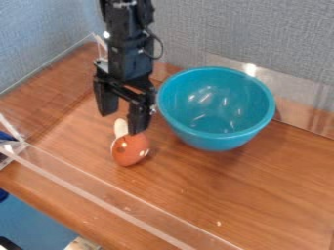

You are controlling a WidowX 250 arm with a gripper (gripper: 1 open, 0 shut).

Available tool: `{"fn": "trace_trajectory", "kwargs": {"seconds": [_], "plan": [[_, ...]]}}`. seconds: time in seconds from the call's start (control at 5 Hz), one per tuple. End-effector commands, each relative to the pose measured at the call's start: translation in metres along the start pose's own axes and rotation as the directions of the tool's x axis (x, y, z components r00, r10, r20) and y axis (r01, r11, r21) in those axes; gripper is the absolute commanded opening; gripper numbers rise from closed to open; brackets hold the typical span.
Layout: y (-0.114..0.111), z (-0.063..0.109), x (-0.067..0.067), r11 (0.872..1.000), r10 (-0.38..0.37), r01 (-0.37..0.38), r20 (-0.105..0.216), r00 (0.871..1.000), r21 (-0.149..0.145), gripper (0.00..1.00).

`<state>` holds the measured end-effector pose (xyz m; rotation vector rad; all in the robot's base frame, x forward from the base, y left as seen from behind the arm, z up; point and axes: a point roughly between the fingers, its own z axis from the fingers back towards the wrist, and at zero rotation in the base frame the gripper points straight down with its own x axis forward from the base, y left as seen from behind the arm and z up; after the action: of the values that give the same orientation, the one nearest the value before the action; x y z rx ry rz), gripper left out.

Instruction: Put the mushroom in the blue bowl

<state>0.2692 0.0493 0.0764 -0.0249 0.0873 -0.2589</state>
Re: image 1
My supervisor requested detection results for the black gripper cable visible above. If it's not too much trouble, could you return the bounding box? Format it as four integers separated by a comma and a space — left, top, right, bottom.
140, 27, 165, 61

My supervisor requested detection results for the clear acrylic barrier wall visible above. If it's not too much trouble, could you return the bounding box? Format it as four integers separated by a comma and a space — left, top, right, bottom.
0, 36, 334, 250

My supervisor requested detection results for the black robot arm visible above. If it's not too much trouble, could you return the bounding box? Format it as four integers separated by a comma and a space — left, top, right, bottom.
92, 0, 156, 135

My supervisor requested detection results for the blue plastic bowl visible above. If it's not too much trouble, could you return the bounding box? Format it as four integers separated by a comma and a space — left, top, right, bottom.
156, 66, 276, 151

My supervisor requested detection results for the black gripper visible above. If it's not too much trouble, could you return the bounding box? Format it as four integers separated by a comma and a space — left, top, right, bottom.
93, 32, 154, 135

